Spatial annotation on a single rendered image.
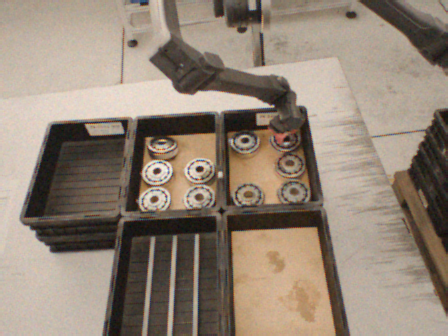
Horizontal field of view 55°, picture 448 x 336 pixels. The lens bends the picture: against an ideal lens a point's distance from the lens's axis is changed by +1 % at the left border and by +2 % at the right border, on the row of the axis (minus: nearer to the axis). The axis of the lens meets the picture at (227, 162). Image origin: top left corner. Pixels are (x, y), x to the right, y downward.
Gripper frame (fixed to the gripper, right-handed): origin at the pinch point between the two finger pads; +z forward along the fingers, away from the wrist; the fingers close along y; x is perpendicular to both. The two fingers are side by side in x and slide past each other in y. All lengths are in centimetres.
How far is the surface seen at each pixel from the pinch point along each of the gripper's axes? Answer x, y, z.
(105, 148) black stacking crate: 43, -48, 3
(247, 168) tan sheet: 1.4, -17.0, 3.7
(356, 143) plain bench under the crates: -11.4, 27.0, 17.8
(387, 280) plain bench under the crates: -52, -9, 18
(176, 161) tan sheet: 20.7, -32.9, 3.1
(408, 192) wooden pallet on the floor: -26, 62, 74
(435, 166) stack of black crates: -31, 63, 49
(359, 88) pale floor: 45, 116, 88
